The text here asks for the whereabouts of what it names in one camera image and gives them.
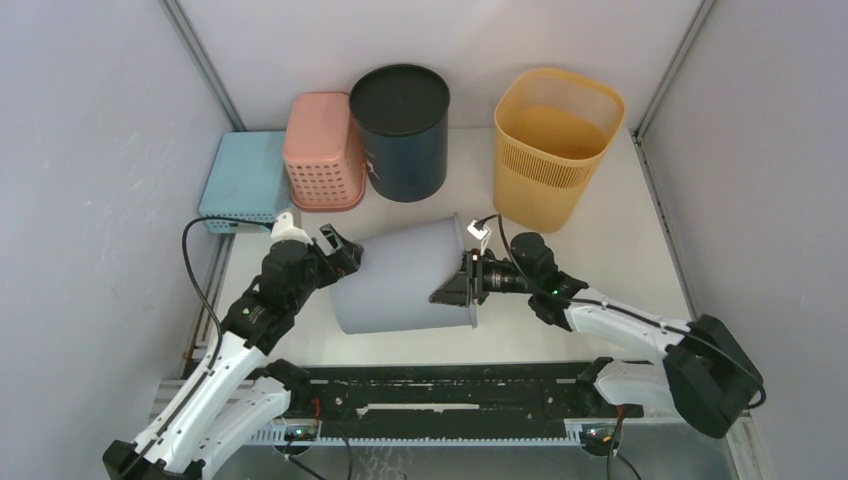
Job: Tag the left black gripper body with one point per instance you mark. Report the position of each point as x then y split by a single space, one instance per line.
325 270

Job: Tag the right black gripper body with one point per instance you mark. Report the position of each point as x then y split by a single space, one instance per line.
487 277

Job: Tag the pink plastic basket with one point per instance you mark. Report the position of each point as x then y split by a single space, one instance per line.
322 154

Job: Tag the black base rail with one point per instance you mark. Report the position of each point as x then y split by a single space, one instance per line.
482 400

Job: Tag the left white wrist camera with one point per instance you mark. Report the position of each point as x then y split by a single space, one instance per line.
286 228

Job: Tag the white slotted cable duct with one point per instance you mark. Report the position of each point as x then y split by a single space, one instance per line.
564 434

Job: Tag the aluminium frame rail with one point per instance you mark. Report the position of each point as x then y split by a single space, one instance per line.
699 413

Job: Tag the dark blue cylindrical bin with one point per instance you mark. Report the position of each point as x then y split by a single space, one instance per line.
401 115

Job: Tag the grey bin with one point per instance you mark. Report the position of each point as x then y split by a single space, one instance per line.
398 273

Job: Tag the yellow perforated bin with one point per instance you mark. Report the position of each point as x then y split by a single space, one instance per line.
552 130

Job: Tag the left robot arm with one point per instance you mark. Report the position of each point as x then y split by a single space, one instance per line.
236 389

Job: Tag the blue plastic basket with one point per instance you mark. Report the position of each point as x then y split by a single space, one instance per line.
248 181

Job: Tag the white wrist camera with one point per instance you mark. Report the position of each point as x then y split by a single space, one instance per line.
286 228
479 230

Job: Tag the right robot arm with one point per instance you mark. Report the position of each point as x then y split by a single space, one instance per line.
695 369

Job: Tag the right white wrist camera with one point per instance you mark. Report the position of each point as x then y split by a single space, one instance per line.
479 230

